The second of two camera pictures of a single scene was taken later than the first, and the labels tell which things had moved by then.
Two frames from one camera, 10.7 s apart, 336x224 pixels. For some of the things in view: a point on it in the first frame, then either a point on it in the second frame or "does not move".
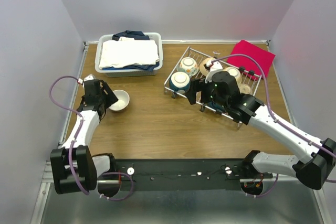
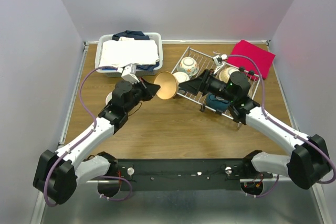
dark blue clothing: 137,35 does not move
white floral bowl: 188,65 does not move
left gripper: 111,97 to 149,89
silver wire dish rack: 194,64 does not move
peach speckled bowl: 202,68 to 168,84
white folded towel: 126,51 does not move
